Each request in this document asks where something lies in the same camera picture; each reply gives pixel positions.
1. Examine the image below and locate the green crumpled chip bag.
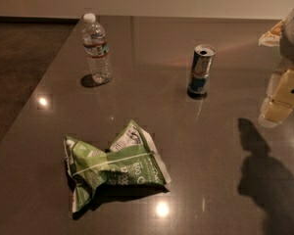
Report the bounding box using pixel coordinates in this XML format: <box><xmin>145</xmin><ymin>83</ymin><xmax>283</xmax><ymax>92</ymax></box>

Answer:
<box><xmin>64</xmin><ymin>120</ymin><xmax>171</xmax><ymax>212</ymax></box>

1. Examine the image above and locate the clear plastic water bottle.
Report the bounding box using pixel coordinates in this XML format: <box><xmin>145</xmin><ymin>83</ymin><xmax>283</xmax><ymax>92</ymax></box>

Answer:
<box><xmin>81</xmin><ymin>13</ymin><xmax>113</xmax><ymax>85</ymax></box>

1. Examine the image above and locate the silver blue redbull can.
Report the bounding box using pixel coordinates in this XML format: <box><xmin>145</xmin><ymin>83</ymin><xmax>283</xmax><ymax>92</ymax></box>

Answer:
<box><xmin>187</xmin><ymin>44</ymin><xmax>216</xmax><ymax>97</ymax></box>

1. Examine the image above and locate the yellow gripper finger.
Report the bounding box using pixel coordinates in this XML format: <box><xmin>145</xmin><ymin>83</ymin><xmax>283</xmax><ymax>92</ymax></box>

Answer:
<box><xmin>258</xmin><ymin>58</ymin><xmax>294</xmax><ymax>128</ymax></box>
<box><xmin>259</xmin><ymin>19</ymin><xmax>285</xmax><ymax>47</ymax></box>

